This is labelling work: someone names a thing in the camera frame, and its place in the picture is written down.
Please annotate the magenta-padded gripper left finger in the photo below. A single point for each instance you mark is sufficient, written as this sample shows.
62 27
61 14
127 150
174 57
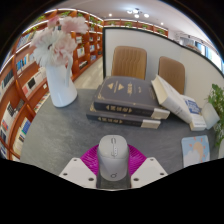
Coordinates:
78 171

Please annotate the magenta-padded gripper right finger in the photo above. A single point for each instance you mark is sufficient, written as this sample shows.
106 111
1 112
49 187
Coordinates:
148 171

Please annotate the light grey computer mouse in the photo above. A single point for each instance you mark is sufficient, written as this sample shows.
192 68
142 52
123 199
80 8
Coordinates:
113 163

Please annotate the light blue cartoon mouse pad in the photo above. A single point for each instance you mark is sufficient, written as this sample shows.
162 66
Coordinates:
196 151

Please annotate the thick dark hardcover book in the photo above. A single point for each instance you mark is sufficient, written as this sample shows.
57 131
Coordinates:
116 120
126 93

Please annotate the thick white book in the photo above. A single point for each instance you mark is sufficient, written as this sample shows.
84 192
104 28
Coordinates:
170 100

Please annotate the green plant in white pot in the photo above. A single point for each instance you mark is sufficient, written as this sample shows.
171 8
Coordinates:
210 115

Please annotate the white vase with pink flowers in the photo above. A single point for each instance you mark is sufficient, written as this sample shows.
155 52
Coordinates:
60 86

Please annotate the tan upholstered chair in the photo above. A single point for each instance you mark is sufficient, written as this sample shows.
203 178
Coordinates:
171 73
129 63

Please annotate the orange wooden bookshelf unit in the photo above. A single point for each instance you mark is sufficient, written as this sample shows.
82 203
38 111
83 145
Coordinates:
20 86

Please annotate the white partition with black edge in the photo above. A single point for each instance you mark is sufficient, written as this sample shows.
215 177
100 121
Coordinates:
153 43

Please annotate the window with curtains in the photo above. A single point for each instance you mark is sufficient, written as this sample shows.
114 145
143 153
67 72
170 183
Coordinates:
211 55

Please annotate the ceiling lights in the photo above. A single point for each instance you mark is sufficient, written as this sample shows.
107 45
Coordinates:
136 15

